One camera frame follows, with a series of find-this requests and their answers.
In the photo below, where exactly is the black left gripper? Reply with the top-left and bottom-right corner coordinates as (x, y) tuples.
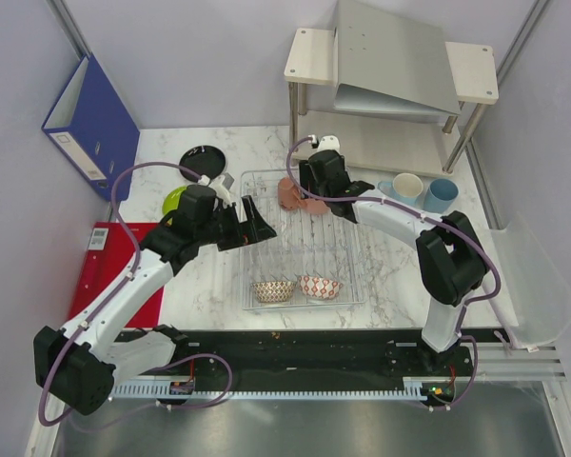
(196, 196), (275, 251)

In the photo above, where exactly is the light blue ceramic mug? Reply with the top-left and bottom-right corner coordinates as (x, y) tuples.
(378, 173), (423, 206)

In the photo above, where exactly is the lime green plate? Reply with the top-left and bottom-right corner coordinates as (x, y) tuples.
(162, 186), (187, 215)

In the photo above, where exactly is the black plate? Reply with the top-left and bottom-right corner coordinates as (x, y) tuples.
(179, 145), (226, 182)

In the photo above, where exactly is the light blue tumbler cup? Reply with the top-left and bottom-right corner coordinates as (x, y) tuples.
(423, 178), (459, 213)

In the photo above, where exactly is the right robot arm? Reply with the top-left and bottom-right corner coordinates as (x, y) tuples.
(298, 149), (493, 375)

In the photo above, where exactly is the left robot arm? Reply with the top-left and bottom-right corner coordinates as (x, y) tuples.
(33, 185), (277, 415)

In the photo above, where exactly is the pink tumbler cup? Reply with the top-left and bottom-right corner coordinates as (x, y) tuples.
(300, 198), (329, 215)

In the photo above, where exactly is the pink dotted mug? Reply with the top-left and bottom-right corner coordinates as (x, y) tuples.
(277, 177), (305, 210)

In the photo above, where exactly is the brown patterned bowl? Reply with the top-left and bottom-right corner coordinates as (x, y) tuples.
(251, 281), (296, 304)

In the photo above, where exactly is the blue and red patterned bowl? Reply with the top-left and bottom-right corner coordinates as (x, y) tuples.
(298, 275), (343, 301)

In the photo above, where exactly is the white two-tier shelf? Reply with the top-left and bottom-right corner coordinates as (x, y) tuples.
(284, 28), (499, 177)

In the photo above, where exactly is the grey metal sheet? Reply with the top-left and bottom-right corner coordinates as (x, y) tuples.
(332, 1), (460, 116)

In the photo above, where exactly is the red folder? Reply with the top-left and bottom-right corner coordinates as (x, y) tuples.
(68, 222), (163, 328)

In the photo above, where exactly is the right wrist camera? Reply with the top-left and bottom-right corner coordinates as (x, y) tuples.
(311, 135), (341, 152)

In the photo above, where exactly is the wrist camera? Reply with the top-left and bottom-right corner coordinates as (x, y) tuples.
(311, 135), (341, 152)
(197, 173), (235, 208)

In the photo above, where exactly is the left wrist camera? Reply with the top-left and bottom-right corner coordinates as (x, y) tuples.
(197, 173), (235, 208)

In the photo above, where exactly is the white wire dish rack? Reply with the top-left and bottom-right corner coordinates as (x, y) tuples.
(239, 169), (367, 312)

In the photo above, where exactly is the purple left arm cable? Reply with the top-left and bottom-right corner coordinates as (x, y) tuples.
(37, 161), (210, 427)

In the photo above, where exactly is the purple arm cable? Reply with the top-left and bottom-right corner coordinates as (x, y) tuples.
(37, 161), (210, 427)
(285, 136), (502, 306)

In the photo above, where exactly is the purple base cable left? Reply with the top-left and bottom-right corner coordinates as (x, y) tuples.
(66, 354), (234, 432)

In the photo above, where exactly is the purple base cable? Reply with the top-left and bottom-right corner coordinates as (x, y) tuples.
(66, 354), (234, 432)
(421, 334), (481, 413)

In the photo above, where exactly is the blue ring binder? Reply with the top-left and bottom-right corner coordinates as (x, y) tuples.
(42, 55), (140, 201)

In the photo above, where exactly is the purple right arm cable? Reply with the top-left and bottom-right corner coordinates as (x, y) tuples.
(285, 136), (502, 306)

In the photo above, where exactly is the light blue cable duct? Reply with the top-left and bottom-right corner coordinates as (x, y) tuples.
(108, 376), (427, 401)

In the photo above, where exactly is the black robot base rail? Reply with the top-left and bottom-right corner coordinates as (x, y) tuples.
(111, 325), (477, 392)

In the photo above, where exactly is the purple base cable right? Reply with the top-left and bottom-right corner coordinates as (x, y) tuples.
(421, 334), (481, 413)

